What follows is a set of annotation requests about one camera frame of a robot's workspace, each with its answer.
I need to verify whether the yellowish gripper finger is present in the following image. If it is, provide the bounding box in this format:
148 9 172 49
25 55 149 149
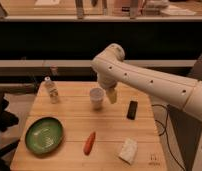
106 88 117 104

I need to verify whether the clear plastic water bottle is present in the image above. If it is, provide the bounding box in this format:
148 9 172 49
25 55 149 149
44 76 59 103

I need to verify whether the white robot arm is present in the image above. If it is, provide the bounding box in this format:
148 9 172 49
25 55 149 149
91 43 202 171

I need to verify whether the black rectangular device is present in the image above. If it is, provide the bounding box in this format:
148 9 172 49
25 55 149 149
127 101 138 120

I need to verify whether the orange carrot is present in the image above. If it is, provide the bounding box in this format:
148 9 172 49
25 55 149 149
83 132 96 155

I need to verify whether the green bowl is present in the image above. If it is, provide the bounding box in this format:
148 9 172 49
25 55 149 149
25 117 64 155

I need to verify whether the black office chair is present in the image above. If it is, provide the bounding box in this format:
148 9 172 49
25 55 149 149
0 93 19 171

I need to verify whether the black cable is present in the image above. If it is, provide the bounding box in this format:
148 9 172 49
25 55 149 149
151 103 187 171

